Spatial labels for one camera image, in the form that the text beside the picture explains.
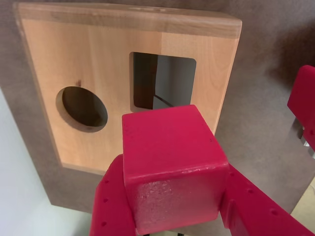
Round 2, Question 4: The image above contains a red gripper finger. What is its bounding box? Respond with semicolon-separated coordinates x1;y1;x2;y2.
89;154;137;236
220;164;313;236

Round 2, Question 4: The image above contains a red cube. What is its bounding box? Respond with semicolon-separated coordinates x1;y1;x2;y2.
122;104;232;236

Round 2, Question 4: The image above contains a wooden shape sorter box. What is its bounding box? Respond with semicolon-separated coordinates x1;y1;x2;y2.
13;2;243;177

